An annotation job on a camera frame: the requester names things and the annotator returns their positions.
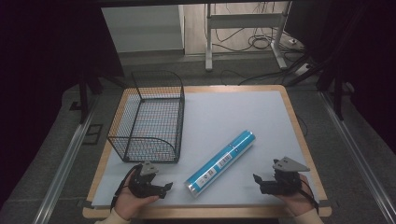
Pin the black floor bracket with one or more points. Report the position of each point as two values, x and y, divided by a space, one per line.
92 134

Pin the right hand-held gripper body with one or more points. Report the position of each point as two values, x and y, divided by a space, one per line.
288 182

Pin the black curtain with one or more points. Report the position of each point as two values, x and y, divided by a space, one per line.
358 40
46 46

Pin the pale grey table mat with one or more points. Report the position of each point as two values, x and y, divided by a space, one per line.
236 118

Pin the white metal desk frame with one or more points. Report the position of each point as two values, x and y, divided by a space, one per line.
244 21

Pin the white power strip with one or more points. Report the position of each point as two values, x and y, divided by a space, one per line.
302 69

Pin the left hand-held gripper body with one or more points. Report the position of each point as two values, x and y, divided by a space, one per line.
143 185

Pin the black metal stand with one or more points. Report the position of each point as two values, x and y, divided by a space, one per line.
83 99
338 96

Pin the person's right hand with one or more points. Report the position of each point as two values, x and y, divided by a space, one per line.
300 200

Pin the blue foil-wrapped roll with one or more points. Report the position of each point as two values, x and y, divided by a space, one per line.
218 163

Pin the aluminium rail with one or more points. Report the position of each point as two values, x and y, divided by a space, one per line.
67 155
355 152

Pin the pale grey wall panel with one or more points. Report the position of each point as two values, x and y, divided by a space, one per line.
143 29

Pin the person's left hand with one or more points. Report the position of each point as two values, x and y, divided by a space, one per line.
127 203

